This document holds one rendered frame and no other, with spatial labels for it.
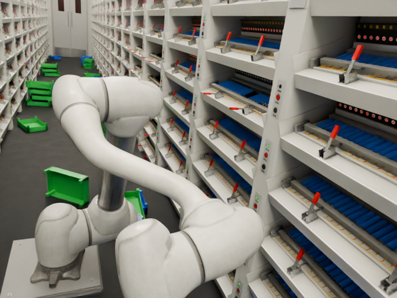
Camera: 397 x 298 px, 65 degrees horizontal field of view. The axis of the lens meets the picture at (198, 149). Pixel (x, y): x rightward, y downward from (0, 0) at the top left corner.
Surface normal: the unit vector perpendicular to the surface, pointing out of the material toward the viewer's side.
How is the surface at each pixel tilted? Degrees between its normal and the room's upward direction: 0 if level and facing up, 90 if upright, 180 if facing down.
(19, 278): 2
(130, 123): 115
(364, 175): 21
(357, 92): 111
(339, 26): 90
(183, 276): 70
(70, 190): 90
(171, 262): 57
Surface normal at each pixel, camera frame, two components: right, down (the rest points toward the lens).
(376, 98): -0.91, 0.36
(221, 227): 0.07, -0.77
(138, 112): 0.49, 0.69
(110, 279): 0.11, -0.93
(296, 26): -0.93, 0.03
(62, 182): -0.32, 0.30
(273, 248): -0.22, -0.86
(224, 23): 0.36, 0.37
